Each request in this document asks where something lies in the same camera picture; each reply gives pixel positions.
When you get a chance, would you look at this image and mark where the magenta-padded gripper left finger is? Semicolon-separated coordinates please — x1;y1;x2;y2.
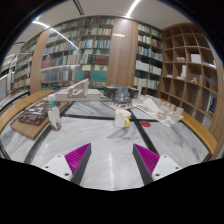
41;142;93;186

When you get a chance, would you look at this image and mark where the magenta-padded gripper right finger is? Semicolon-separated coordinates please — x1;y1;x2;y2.
132;143;184;186

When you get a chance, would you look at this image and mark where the clear plastic water bottle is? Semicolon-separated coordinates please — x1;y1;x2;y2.
47;94;63;132

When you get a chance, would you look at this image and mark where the flat round red coaster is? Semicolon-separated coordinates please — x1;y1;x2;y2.
139;120;152;128

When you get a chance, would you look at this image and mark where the curved wooden slatted bench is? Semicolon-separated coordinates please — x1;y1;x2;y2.
179;109;219;155
0;89;58;133

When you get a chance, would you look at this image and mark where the brown model on wooden board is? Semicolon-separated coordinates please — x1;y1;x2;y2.
9;99;70;141

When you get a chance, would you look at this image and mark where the white city block model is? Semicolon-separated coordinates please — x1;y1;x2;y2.
131;94;185;128

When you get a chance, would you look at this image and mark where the white building model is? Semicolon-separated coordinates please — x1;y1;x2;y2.
55;78;102;102

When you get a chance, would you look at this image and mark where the dark grey building model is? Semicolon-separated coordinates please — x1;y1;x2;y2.
102;84;140;110

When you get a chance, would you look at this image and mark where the wooden cubby shelf unit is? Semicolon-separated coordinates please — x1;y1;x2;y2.
159;22;224;136

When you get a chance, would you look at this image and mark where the bookshelf behind glass case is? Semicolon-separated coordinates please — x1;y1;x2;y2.
9;34;43;97

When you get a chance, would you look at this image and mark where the narrow bookshelf with white books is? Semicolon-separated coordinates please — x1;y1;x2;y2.
133;22;164;98

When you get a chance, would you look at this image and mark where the wide bookshelf full of books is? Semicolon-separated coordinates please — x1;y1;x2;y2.
39;16;115;91

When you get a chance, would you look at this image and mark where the long slanted ceiling light strip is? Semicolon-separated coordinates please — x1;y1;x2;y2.
32;20;80;51

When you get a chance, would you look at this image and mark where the straight ceiling light strip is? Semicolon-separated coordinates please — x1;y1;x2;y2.
124;0;142;18

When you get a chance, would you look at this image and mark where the white mug with yellow handle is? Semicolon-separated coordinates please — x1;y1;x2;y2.
114;108;132;129

